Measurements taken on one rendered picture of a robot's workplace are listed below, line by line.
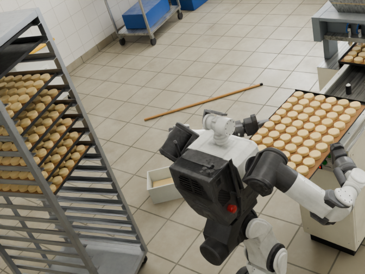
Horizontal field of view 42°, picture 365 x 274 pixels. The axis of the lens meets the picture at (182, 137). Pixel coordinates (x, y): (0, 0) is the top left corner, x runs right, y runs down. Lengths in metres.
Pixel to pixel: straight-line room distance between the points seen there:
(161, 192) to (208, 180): 1.97
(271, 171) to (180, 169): 0.33
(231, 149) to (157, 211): 1.92
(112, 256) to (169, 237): 0.43
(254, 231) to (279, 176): 0.43
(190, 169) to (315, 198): 0.45
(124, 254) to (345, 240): 1.38
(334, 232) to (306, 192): 1.26
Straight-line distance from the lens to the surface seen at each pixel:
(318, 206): 1.75
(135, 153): 4.29
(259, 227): 2.09
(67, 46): 6.21
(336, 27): 3.09
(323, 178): 2.68
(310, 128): 2.33
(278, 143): 2.27
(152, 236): 3.48
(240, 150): 1.77
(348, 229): 2.89
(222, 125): 1.74
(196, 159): 1.78
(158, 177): 3.80
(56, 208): 2.40
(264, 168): 1.68
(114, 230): 3.16
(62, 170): 2.52
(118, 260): 3.22
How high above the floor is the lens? 2.42
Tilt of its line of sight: 34 degrees down
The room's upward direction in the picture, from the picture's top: 18 degrees counter-clockwise
